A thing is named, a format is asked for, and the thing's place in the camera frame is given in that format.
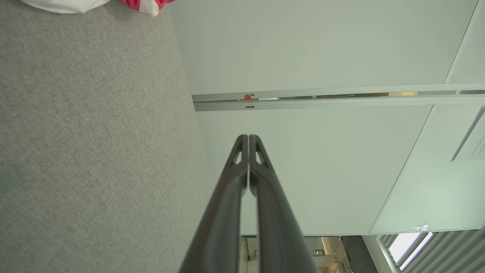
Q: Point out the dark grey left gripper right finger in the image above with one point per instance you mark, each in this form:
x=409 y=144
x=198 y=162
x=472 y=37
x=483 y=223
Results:
x=280 y=242

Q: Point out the red shorts with white stripes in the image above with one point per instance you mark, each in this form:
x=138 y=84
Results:
x=142 y=4

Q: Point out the window blind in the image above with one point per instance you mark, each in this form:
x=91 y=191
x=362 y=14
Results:
x=443 y=252

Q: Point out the red jersey with white sleeves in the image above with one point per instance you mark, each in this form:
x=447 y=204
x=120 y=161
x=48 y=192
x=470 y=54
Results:
x=64 y=5

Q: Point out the grey partition joint post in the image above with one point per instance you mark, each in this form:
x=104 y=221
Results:
x=341 y=99

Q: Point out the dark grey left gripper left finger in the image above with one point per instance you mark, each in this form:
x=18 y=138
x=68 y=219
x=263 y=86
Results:
x=219 y=235

